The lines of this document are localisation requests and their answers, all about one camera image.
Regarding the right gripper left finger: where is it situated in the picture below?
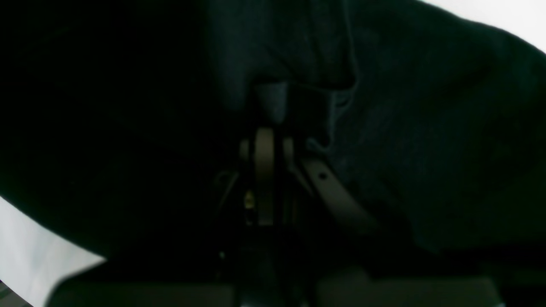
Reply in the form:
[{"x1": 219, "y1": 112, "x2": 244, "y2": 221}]
[{"x1": 47, "y1": 128, "x2": 276, "y2": 307}]

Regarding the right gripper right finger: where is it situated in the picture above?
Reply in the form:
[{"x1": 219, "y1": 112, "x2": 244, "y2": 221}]
[{"x1": 275, "y1": 138, "x2": 500, "y2": 307}]

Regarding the black T-shirt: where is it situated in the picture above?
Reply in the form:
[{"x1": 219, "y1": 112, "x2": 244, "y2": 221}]
[{"x1": 1, "y1": 0, "x2": 545, "y2": 271}]

